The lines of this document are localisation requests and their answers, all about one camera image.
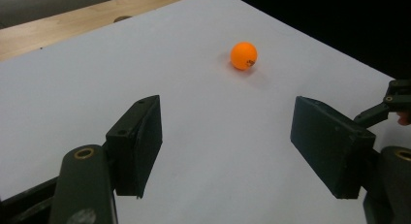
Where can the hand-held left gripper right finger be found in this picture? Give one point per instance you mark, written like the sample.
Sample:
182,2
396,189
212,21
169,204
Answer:
329,146

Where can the wooden table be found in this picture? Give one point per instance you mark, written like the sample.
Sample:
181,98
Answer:
48,33

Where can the orange ball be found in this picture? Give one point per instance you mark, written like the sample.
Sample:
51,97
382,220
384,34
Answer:
243,56

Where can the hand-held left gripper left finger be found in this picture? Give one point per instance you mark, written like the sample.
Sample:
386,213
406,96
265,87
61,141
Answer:
135,146

